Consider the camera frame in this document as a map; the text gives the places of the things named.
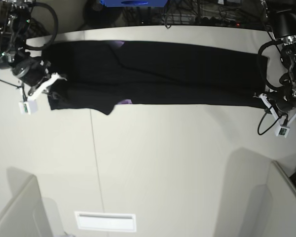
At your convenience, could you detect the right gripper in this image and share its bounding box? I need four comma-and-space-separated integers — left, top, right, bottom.
12, 59, 67, 96

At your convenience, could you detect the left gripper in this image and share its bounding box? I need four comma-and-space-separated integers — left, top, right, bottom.
253, 91, 296, 119

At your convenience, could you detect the black T-shirt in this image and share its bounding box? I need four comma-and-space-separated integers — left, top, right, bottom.
42, 40, 268, 115

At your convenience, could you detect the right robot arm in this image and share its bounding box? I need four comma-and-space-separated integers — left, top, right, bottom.
0, 0, 62, 98

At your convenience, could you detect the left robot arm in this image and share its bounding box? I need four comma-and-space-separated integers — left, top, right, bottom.
257, 0, 296, 119

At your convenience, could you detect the blue box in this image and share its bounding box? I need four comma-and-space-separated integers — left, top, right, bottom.
100, 0, 168, 7

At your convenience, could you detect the grey partition right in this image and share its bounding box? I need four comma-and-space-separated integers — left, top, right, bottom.
263, 161, 296, 237

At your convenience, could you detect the grey partition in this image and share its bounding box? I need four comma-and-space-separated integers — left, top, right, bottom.
263, 161, 296, 237
0, 175, 53, 237

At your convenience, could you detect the grey partition left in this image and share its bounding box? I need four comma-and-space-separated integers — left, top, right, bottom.
0, 175, 53, 237

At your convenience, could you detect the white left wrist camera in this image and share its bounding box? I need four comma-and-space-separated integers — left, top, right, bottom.
274, 118, 290, 138

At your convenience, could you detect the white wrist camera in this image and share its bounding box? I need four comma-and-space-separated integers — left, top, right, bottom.
274, 118, 290, 138
18, 92, 38, 115

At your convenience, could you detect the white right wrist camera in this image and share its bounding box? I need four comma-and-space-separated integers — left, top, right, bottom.
18, 92, 38, 115

